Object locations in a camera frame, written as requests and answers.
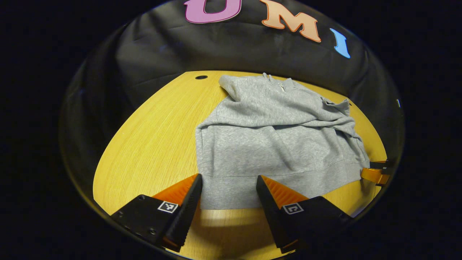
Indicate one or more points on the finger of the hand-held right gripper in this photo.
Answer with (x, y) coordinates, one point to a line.
(375, 175)

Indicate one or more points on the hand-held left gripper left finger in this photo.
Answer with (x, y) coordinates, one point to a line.
(186, 213)

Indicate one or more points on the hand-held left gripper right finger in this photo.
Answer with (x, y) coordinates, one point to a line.
(270, 213)

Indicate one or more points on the grey sweatshirt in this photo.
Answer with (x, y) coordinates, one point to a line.
(270, 144)

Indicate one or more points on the black backdrop cloth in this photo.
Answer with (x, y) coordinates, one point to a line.
(162, 47)

